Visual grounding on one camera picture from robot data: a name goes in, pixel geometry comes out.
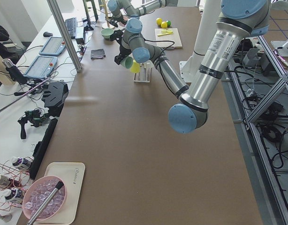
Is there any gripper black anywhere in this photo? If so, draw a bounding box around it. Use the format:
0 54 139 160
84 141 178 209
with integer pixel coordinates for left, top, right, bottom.
111 14 125 26
114 44 131 65

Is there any green cup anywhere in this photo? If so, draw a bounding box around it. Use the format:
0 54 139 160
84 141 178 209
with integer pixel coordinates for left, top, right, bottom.
120 56 133 69

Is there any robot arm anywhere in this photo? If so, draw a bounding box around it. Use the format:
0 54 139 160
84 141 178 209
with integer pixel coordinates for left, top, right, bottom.
107 0 178 27
107 0 271 134

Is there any yellow cup on rack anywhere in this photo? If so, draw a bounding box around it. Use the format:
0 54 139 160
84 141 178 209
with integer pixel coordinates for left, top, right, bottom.
130 60 140 74

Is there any wooden stand base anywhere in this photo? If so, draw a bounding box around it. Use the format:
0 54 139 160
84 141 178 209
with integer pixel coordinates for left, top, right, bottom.
98 0 115 30

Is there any green bowl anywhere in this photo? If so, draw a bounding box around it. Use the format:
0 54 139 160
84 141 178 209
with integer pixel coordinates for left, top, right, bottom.
100 28 114 39

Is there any grey cloth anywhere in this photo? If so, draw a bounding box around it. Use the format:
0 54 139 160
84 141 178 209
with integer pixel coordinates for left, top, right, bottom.
91 49 106 60

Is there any black keyboard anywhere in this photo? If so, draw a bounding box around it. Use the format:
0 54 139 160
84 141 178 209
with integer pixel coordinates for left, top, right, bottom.
65 17 77 39

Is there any yellow lemon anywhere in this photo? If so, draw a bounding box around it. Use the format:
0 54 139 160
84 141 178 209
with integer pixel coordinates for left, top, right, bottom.
156 17 163 26
160 21 168 29

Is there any yellow plastic knife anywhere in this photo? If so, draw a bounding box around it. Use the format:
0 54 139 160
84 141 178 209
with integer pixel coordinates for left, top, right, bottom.
157 32 173 37

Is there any wooden cutting board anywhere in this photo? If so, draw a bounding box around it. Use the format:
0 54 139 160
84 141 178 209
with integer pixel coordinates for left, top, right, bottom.
154 28 183 48

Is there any blue teach pendant far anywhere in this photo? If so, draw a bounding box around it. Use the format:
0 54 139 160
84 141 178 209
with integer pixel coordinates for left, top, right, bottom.
39 37 66 56

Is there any blue teach pendant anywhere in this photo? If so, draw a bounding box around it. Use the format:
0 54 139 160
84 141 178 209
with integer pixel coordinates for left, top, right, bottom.
39 37 66 56
23 55 58 79

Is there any black computer mouse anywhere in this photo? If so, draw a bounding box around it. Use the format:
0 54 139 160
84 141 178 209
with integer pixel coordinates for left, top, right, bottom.
43 31 53 38

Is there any blue teach pendant near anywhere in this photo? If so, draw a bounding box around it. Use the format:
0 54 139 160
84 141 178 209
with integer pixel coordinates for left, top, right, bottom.
23 55 58 79

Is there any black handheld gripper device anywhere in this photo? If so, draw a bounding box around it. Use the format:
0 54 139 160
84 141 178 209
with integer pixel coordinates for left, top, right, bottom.
17 108 50 139

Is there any cream tray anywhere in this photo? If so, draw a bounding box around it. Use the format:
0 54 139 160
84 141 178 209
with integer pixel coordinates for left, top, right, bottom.
35 162 85 225

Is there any pink bowl of ice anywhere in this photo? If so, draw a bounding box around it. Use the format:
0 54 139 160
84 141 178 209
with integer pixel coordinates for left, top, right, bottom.
23 176 67 221

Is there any metal rod black tip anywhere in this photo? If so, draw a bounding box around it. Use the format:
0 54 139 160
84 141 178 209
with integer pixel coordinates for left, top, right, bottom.
27 181 64 225

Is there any white wire cup rack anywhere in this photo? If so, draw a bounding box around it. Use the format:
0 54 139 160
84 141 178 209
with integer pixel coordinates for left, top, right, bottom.
133 60 154 83

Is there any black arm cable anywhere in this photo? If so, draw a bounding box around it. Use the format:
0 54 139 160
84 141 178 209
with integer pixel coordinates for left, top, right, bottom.
144 38 175 51

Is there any aluminium frame post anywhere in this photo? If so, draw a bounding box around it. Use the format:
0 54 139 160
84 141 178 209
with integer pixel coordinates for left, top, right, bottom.
47 0 82 73

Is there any black perforated bracket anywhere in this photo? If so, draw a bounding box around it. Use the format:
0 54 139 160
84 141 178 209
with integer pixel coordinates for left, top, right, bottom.
41 81 68 117

